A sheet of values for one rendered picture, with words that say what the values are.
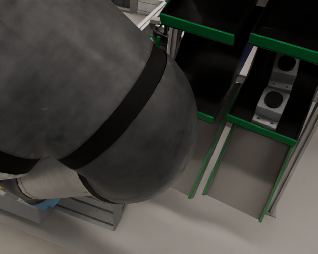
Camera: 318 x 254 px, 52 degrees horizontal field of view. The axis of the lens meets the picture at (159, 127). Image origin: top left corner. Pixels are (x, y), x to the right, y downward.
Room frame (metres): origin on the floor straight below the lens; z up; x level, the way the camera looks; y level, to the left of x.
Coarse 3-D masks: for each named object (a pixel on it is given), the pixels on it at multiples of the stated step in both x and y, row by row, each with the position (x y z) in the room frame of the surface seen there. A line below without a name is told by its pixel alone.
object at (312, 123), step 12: (168, 36) 0.63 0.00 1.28; (168, 48) 0.63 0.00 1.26; (312, 120) 0.55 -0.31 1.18; (312, 132) 0.55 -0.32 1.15; (300, 144) 0.55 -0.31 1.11; (300, 156) 0.55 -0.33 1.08; (288, 168) 0.55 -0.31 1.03; (288, 180) 0.55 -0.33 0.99; (276, 192) 0.55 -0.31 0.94; (276, 204) 0.55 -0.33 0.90
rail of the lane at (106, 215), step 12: (60, 204) 0.47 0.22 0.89; (72, 204) 0.46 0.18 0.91; (84, 204) 0.45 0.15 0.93; (96, 204) 0.45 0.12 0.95; (108, 204) 0.44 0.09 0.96; (120, 204) 0.47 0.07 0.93; (84, 216) 0.45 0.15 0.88; (96, 216) 0.45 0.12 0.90; (108, 216) 0.44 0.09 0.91; (120, 216) 0.47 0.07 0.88; (108, 228) 0.44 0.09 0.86
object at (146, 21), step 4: (156, 8) 1.70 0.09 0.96; (160, 8) 1.71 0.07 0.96; (152, 12) 1.64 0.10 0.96; (156, 12) 1.66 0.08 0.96; (148, 16) 1.58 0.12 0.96; (152, 16) 1.60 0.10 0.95; (156, 16) 1.59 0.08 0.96; (144, 20) 1.52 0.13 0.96; (148, 20) 1.55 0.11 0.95; (140, 24) 1.47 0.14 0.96; (144, 24) 1.49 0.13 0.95; (140, 28) 1.44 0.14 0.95; (124, 204) 0.50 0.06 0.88; (124, 208) 0.50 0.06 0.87
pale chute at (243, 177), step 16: (240, 128) 0.58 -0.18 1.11; (224, 144) 0.53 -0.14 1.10; (240, 144) 0.55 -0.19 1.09; (256, 144) 0.55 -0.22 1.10; (272, 144) 0.54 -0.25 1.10; (224, 160) 0.53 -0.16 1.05; (240, 160) 0.52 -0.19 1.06; (256, 160) 0.52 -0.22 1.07; (272, 160) 0.52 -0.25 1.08; (224, 176) 0.50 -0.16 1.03; (240, 176) 0.50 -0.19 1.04; (256, 176) 0.49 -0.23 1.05; (272, 176) 0.49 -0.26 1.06; (208, 192) 0.48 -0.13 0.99; (224, 192) 0.48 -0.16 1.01; (240, 192) 0.47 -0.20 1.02; (256, 192) 0.47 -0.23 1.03; (272, 192) 0.44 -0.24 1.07; (240, 208) 0.45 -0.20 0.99; (256, 208) 0.44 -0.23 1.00
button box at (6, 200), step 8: (0, 192) 0.44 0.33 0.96; (8, 192) 0.44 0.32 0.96; (0, 200) 0.43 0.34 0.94; (8, 200) 0.42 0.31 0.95; (16, 200) 0.42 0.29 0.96; (0, 208) 0.43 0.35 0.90; (8, 208) 0.43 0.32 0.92; (16, 208) 0.42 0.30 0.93; (24, 208) 0.41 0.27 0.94; (32, 208) 0.41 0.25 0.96; (24, 216) 0.42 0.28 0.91; (32, 216) 0.41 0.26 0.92; (40, 216) 0.41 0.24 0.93
